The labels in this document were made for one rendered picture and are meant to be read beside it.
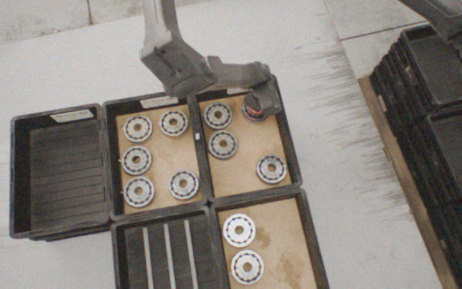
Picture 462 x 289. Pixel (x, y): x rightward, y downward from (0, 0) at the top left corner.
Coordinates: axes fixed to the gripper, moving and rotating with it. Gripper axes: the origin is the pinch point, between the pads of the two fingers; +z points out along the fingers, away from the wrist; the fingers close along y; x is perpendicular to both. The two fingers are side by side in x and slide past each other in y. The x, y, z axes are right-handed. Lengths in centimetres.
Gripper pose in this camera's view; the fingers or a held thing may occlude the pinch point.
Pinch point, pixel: (256, 106)
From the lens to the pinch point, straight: 128.4
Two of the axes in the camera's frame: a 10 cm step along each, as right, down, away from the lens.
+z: -0.4, 3.4, 9.4
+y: 6.5, -7.1, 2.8
